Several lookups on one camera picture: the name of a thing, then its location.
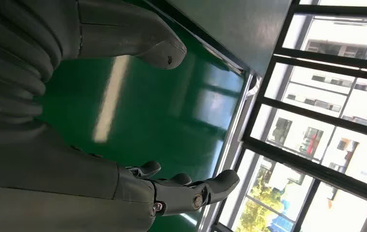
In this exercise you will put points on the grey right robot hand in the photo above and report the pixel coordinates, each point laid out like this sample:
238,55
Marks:
58,179

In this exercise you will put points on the green conveyor belt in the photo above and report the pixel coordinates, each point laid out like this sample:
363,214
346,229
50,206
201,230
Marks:
151,121

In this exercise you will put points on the white conveyor roller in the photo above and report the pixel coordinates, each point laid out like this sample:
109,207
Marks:
254,86

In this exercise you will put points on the black window frame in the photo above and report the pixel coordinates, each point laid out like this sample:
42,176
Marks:
314,117

